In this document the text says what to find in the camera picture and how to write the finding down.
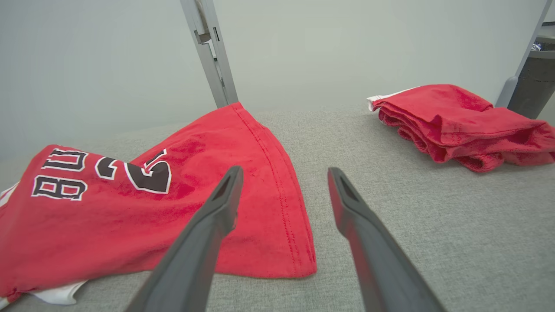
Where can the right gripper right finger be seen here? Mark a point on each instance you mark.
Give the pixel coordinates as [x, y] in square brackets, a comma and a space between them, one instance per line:
[381, 277]

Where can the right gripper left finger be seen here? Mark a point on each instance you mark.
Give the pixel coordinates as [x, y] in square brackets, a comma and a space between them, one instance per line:
[186, 268]

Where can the red Bulls jersey white trim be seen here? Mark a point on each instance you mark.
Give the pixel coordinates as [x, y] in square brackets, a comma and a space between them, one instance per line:
[130, 216]

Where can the red garment with white band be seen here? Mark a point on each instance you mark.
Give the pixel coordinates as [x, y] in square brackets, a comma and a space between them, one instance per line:
[455, 121]

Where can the dark grey cylinder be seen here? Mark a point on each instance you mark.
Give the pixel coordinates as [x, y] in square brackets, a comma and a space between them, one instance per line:
[537, 82]

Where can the grey double frame post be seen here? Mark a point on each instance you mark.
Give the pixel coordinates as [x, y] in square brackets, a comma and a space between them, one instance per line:
[214, 65]

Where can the grey slanted frame post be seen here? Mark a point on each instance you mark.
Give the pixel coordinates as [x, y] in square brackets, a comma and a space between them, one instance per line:
[527, 47]

